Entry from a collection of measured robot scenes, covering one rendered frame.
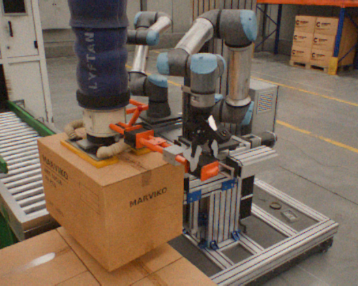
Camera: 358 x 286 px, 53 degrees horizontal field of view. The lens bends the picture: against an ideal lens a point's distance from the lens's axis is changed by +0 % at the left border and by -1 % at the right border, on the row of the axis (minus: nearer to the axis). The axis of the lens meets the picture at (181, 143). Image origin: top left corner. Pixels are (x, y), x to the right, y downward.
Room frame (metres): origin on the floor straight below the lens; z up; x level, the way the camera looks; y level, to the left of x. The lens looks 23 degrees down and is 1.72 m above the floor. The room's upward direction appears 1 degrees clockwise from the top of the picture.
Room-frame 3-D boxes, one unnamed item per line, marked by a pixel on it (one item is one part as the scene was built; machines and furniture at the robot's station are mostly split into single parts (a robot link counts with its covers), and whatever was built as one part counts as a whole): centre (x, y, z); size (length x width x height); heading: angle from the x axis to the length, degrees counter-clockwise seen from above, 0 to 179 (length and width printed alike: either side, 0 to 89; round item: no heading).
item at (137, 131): (1.32, 0.17, 1.20); 0.10 x 0.08 x 0.06; 132
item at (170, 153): (1.17, 0.02, 1.19); 0.07 x 0.07 x 0.04; 42
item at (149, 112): (2.10, 0.14, 1.09); 0.15 x 0.15 x 0.10
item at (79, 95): (1.51, 0.33, 1.32); 0.23 x 0.23 x 0.04
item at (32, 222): (1.81, 0.56, 0.58); 0.70 x 0.03 x 0.06; 129
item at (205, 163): (1.06, -0.07, 1.20); 0.08 x 0.07 x 0.05; 42
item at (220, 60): (1.18, -0.08, 1.50); 0.11 x 0.11 x 0.08; 71
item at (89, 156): (1.44, 0.41, 1.10); 0.34 x 0.10 x 0.05; 42
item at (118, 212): (1.50, 0.34, 0.87); 0.60 x 0.40 x 0.40; 43
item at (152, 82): (2.11, 0.15, 1.20); 0.13 x 0.12 x 0.14; 76
